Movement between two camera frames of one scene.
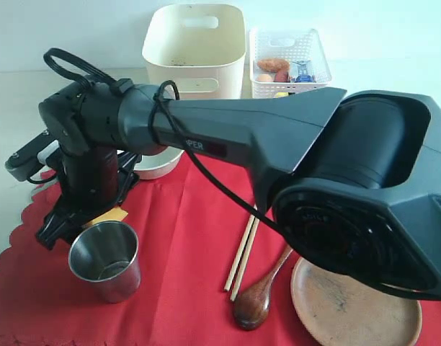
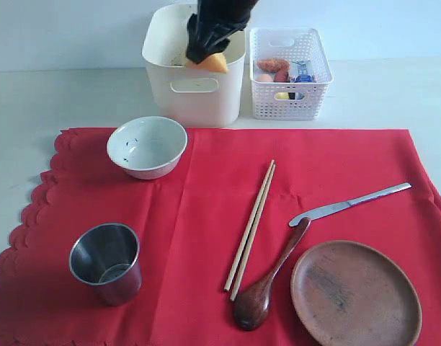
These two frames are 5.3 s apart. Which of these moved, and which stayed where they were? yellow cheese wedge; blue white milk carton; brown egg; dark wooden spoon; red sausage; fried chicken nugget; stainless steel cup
Moved: yellow cheese wedge
Stayed: stainless steel cup; blue white milk carton; fried chicken nugget; red sausage; brown egg; dark wooden spoon
